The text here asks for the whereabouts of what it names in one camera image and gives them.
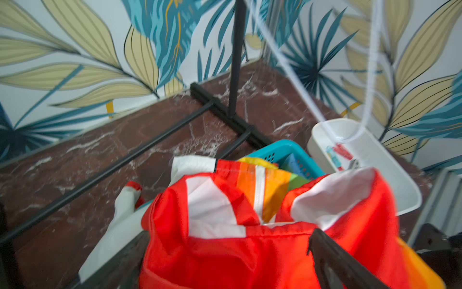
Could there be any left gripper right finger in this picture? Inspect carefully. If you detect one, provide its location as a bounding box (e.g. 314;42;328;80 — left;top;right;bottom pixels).
306;227;389;289

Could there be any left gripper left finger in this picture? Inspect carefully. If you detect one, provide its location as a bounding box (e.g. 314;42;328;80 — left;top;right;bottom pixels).
66;231;150;289

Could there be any rainbow jacket red hood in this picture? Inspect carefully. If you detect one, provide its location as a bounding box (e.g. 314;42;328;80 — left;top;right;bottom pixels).
77;155;446;289

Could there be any white clear clothespin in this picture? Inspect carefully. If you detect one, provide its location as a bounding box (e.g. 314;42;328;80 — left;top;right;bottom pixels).
348;159;360;170

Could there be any teal clothespin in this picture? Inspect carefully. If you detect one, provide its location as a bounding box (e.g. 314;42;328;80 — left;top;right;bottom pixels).
326;146;344;171

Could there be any white wire hanger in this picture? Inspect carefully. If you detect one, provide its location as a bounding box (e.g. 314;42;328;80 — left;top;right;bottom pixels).
245;1;383;144

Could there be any rainbow striped jacket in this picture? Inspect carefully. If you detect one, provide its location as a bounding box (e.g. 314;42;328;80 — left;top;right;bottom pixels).
239;154;317;181

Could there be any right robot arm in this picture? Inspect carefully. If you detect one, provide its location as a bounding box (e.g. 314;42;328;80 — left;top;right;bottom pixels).
413;223;462;289

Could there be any white plastic tray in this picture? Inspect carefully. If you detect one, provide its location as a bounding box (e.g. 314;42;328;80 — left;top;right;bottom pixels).
307;124;422;216

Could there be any teal plastic basket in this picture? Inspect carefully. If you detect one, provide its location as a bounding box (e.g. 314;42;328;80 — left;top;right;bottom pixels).
248;140;325;179

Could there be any black clothes rack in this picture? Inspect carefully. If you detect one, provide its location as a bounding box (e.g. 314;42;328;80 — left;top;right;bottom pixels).
0;0;275;289

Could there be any right aluminium frame post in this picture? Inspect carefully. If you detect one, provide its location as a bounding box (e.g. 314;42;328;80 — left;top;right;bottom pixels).
262;0;283;65

